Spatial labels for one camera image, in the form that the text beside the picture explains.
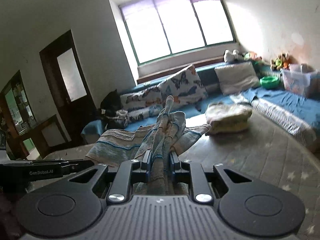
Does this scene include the dark wooden glass door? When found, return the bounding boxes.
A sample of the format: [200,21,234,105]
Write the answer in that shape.
[39,29,97,141]

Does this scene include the white plush toy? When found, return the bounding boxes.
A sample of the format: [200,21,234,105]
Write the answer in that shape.
[224,49,243,63]

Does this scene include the brown green plush toys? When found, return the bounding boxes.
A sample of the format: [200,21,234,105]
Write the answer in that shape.
[270,54,292,71]

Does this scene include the grey quilted star table mat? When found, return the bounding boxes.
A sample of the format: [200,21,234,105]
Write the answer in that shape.
[45,110,320,240]

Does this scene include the grey pillow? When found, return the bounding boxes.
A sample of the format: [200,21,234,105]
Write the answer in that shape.
[214,61,261,96]

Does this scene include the green framed window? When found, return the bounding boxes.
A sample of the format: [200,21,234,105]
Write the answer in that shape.
[117,0,237,66]

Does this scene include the large butterfly print pillow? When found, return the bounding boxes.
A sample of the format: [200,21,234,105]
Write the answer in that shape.
[159,64,208,111]

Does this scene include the orange green plush toy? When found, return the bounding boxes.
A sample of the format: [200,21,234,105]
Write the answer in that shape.
[244,52,262,62]

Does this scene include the long butterfly print cushion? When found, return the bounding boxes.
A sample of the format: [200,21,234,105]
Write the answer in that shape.
[120,86,163,111]
[125,104,161,125]

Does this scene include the blue striped towel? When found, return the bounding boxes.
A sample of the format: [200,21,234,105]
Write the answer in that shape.
[85,95,212,195]

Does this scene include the dark wooden desk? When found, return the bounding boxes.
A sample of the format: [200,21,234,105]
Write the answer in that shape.
[22,115,71,156]

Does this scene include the green plastic bowl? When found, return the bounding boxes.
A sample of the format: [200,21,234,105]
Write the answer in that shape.
[259,76,280,89]

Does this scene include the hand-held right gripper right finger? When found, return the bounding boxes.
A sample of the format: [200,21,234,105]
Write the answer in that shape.
[169,151,253,203]

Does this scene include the clear plastic storage box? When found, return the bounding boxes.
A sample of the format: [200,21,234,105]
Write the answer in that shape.
[280,64,318,98]

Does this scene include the wooden glass display cabinet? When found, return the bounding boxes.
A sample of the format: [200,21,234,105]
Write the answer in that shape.
[0,70,38,156]

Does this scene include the black bag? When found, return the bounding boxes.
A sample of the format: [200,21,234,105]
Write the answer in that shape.
[100,89,130,131]

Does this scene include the folded cream blanket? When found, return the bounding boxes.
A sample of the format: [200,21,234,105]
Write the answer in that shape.
[205,102,253,134]

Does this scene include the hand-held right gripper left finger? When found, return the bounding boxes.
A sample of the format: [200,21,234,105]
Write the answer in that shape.
[67,151,152,204]

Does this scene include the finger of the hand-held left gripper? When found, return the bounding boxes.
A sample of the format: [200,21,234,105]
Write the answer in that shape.
[61,159,95,177]

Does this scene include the blue sofa sheet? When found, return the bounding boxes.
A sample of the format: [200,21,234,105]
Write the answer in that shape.
[240,86,320,121]

